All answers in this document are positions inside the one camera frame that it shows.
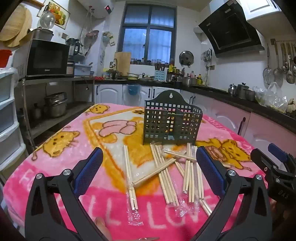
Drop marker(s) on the blue plastic box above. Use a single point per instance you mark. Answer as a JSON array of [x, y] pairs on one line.
[[82, 69]]

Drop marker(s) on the dark green perforated utensil holder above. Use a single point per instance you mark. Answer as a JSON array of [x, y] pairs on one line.
[[161, 125]]

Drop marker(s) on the red plastic bucket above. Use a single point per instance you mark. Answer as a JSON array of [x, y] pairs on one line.
[[4, 58]]

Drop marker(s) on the countertop blender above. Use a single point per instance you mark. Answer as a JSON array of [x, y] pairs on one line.
[[73, 49]]

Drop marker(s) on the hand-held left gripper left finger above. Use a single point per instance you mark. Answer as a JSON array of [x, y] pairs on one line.
[[89, 171]]

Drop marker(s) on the yellow bowl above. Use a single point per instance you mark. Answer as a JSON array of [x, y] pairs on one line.
[[132, 76]]

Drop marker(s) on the steel bowl pot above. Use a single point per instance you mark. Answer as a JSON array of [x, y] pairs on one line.
[[250, 95]]

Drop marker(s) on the black range hood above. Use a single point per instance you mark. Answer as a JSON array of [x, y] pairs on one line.
[[231, 32]]

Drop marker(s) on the fruit wall poster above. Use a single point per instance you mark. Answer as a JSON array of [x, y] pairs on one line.
[[57, 14]]

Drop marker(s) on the black microwave oven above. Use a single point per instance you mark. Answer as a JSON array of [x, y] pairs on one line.
[[46, 58]]

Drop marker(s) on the pile of wooden chopsticks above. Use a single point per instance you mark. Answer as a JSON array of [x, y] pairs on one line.
[[168, 185]]

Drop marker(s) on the pink printed blanket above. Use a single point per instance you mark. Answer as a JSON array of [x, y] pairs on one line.
[[69, 125]]

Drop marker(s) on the white upper cabinet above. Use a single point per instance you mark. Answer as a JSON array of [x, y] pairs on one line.
[[259, 9]]

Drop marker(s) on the row of spice jars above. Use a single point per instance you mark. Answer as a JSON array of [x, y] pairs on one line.
[[148, 62]]

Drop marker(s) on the steel stock pot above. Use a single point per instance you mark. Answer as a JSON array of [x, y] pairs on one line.
[[189, 81]]

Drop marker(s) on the grey pot with glass lid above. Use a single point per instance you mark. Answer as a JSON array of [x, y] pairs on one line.
[[44, 33]]

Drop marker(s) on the light blue knife holder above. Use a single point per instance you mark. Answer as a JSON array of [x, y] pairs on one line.
[[160, 75]]

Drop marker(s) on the woven bamboo trays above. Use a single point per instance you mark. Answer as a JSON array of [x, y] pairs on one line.
[[16, 25]]

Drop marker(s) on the dark framed window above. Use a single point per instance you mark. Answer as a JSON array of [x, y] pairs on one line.
[[148, 39]]

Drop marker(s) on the wooden cutting board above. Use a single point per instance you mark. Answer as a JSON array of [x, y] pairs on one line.
[[122, 60]]

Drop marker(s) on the hanging steel pot lid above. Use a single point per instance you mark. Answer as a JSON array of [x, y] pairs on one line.
[[186, 58]]

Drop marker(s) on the black kitchen countertop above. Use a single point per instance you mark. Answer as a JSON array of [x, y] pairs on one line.
[[219, 91]]

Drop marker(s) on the small steel teapot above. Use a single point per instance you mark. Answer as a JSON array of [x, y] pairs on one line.
[[232, 90]]

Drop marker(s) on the clear plastic bag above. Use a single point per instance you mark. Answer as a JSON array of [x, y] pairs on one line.
[[270, 97]]

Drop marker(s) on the white water heater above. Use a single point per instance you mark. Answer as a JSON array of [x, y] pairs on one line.
[[94, 8]]

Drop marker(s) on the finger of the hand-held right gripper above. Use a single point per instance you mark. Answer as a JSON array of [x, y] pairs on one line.
[[261, 160], [278, 154]]

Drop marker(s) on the group of condiment bottles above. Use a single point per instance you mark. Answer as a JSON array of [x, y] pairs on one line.
[[195, 78]]

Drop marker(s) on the pink base cabinets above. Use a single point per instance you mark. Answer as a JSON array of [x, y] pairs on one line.
[[266, 129]]

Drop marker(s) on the person's left hand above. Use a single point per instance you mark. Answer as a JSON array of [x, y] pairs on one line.
[[101, 228]]

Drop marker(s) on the white base cabinets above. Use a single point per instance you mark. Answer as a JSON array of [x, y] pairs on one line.
[[108, 92]]

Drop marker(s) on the white plastic drawer unit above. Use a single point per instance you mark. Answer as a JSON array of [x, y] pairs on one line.
[[9, 115]]

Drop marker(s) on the stacked stainless steel pots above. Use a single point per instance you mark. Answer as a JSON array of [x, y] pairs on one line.
[[55, 105]]

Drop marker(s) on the blue hanging bin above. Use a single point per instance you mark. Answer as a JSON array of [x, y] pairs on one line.
[[134, 90]]

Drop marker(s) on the row of hanging metal ladles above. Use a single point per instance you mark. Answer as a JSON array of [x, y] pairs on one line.
[[277, 69]]

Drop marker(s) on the metal storage shelf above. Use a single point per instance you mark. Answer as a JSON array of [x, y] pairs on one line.
[[57, 80]]

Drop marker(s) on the metal kitchen faucet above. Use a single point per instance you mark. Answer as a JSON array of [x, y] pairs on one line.
[[113, 63]]

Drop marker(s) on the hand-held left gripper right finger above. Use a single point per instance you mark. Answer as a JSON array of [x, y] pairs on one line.
[[210, 170]]

